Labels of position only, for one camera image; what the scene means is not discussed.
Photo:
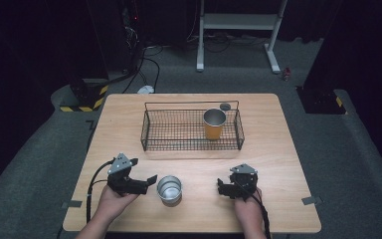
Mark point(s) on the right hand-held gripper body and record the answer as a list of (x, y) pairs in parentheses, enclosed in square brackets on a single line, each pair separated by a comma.
[(243, 182)]

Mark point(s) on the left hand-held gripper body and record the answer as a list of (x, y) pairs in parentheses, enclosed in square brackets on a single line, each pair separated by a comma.
[(122, 181)]

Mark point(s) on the silver metal cup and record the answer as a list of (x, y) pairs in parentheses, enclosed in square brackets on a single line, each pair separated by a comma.
[(169, 190)]

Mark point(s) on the orange paper cup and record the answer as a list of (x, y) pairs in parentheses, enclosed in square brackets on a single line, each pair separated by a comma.
[(214, 124)]

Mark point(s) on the person's left hand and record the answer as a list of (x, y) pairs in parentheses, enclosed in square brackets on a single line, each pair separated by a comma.
[(112, 204)]

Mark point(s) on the person's right hand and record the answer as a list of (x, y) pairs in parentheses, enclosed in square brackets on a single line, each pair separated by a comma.
[(248, 210)]

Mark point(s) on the grey tape strip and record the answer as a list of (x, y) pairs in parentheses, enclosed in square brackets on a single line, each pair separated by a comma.
[(72, 204), (311, 200)]

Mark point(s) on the white power adapter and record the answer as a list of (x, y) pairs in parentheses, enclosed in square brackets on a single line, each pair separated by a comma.
[(146, 89)]

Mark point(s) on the grey round disc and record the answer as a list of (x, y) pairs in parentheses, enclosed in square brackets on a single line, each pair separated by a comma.
[(225, 106)]

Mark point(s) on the yellow black striped stand base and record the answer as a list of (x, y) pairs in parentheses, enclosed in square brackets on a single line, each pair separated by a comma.
[(88, 98)]

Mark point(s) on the black stand base yellow mark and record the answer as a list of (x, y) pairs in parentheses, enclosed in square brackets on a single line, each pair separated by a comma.
[(321, 101)]

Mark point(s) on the dark equipment rack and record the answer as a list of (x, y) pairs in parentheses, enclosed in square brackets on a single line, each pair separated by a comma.
[(131, 30)]

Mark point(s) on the white metal stand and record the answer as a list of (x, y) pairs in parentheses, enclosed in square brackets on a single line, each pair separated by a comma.
[(240, 23)]

